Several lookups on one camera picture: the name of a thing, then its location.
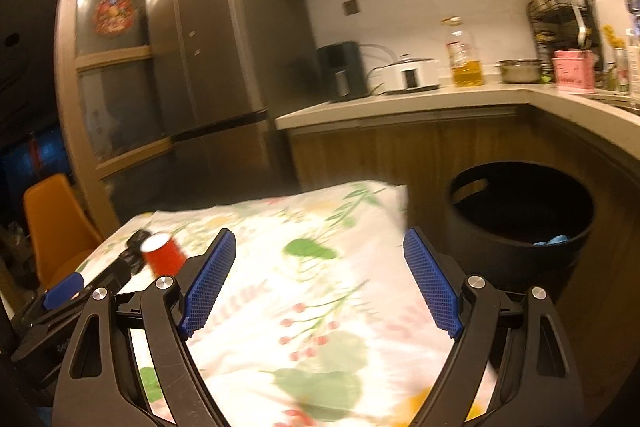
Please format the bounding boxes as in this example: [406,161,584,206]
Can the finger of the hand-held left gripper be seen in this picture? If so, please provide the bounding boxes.
[75,229,151,305]
[41,272,86,310]

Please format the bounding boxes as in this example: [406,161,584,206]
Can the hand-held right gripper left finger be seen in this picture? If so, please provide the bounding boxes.
[52,228,237,427]

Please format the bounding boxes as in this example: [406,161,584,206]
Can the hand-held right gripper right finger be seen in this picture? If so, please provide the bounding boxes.
[403,227,586,427]

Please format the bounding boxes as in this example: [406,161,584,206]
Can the red paper cup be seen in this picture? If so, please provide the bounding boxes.
[140,230,183,278]

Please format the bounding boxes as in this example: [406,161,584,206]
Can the black round bin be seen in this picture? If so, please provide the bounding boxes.
[447,162,596,305]

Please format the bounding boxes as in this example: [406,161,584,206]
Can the orange chair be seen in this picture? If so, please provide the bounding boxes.
[23,173,106,290]

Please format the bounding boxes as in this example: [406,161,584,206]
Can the floral tablecloth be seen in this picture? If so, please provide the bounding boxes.
[75,179,501,427]

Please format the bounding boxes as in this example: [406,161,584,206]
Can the wooden base cabinet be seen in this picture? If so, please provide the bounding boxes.
[287,107,640,408]

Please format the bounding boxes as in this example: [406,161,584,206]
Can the wooden glass-panel door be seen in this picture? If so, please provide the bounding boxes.
[55,0,176,228]

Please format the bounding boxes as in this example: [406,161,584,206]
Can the white rice cooker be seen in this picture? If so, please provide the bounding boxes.
[375,53,441,94]

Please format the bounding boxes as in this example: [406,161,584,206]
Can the cooking oil bottle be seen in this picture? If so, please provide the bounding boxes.
[441,17,486,88]

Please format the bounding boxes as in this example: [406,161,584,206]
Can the steel pot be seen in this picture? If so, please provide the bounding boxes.
[497,59,543,84]

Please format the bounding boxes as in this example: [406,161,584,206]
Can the dark countertop appliance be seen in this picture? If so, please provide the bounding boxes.
[317,41,366,102]

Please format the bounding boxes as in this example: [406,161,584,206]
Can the grey refrigerator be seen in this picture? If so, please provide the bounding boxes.
[145,0,321,188]

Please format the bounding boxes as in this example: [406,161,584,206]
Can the pink container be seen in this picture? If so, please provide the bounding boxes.
[552,49,596,94]

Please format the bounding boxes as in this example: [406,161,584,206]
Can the red round door decoration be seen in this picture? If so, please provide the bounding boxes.
[95,0,138,35]

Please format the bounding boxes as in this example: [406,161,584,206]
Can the black dish rack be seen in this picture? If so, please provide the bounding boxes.
[526,0,603,68]

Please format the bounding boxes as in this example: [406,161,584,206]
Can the white spatula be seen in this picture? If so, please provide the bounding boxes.
[572,4,591,48]

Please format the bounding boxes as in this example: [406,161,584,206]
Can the yellow flowers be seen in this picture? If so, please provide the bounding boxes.
[602,24,626,50]

